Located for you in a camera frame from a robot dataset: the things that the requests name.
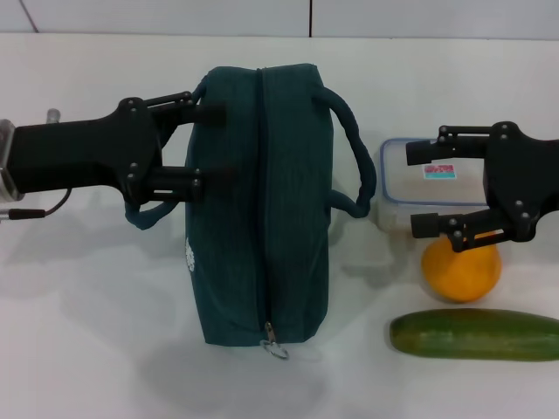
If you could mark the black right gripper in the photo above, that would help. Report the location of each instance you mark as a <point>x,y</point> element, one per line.
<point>524,174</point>

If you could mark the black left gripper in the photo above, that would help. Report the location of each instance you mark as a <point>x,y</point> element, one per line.
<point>87,153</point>

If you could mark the clear blue-rimmed plastic food container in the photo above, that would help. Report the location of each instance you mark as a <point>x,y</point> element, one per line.
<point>428,192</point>

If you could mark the orange yellow pear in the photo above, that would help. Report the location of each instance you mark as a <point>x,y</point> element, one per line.
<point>458,275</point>

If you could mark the dark teal fabric lunch bag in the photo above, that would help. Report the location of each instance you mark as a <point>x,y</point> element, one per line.
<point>288,196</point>

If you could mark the green cucumber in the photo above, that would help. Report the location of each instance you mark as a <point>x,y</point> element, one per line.
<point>471,335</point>

